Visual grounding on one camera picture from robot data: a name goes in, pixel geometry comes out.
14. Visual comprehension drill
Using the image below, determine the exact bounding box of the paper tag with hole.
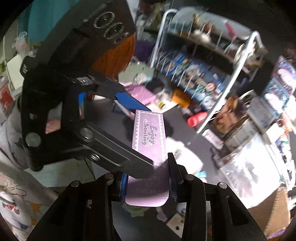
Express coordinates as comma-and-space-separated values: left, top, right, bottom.
166, 213, 185, 238

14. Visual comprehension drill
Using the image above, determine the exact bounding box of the small blue clip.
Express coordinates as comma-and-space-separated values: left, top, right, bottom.
196, 171, 207, 178

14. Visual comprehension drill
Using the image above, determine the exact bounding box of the pink refill pouch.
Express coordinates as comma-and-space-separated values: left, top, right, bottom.
166, 137, 203, 174

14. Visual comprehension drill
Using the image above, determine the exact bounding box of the brown cardboard box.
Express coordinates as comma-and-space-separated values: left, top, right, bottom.
248, 187, 291, 238

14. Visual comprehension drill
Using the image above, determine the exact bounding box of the green jelly cup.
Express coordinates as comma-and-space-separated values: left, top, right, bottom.
122, 203, 149, 217

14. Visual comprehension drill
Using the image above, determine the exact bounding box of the anime poster strip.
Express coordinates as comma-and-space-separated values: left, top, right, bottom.
156, 51, 227, 111

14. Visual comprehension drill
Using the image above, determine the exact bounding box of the clear zip bag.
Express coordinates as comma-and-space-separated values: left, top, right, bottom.
220, 134, 282, 208

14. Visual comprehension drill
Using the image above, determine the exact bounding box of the red plastic bottle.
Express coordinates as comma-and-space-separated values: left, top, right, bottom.
187, 111, 208, 128

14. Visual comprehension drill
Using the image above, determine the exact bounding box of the pink white sachet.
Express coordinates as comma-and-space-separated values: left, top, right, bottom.
202, 129, 224, 150

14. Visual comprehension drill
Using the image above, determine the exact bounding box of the pink patterned tissue box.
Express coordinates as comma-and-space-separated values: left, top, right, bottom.
125, 84, 156, 105

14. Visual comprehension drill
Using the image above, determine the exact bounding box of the purple barcode box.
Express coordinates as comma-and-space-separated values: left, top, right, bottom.
125, 110, 169, 207

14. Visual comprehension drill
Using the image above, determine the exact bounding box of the blue Cinnamoroll box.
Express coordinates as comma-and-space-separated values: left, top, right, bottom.
261, 78, 291, 118

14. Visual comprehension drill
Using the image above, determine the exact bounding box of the small white yellow bottle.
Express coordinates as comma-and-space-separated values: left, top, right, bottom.
157, 101, 166, 109

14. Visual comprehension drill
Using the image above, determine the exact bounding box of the person's left hand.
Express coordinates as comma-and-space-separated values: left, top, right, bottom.
45, 107, 83, 135

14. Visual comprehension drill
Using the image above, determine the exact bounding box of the orange small box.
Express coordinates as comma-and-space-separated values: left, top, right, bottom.
171, 88, 191, 108

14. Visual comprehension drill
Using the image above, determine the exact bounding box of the white wire shelf rack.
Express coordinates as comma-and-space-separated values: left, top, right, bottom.
149, 7, 267, 133

